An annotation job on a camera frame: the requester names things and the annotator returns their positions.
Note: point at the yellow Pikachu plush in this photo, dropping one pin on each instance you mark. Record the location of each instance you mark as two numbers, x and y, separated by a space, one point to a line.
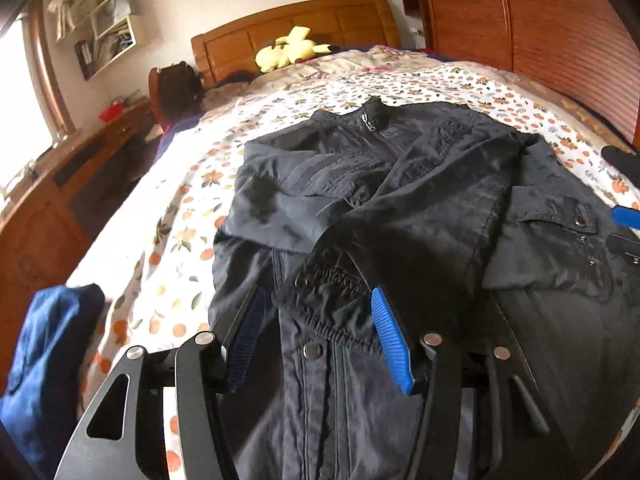
287 50

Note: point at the wooden chair with bag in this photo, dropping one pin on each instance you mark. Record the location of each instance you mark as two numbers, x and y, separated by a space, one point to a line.
175 94

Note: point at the white wall shelf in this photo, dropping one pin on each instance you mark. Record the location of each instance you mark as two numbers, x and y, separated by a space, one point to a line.
105 31

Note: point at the floral quilt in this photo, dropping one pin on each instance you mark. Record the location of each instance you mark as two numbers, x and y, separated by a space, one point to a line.
404 76

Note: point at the wooden louvered wardrobe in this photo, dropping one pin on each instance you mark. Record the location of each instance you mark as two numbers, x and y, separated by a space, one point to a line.
587 50

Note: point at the orange print bed sheet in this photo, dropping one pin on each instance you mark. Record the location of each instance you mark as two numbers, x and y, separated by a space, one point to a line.
155 257

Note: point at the black jacket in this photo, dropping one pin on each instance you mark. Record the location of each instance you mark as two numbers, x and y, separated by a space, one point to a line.
495 258

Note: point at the long wooden desk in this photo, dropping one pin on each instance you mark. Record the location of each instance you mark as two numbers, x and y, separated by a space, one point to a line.
48 232

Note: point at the red bowl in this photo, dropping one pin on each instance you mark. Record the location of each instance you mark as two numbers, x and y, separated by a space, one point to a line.
112 112

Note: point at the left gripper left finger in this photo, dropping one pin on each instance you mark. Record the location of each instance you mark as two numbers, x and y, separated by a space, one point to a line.
241 337

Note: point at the folded blue garment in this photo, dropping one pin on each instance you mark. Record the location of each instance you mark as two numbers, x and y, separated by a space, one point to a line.
39 405

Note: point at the window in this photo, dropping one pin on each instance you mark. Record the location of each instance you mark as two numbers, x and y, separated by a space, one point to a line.
34 115

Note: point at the black garment at bed edge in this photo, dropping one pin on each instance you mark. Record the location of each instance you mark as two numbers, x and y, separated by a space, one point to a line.
626 163

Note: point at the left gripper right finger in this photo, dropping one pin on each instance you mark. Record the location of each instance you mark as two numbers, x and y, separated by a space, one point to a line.
399 349

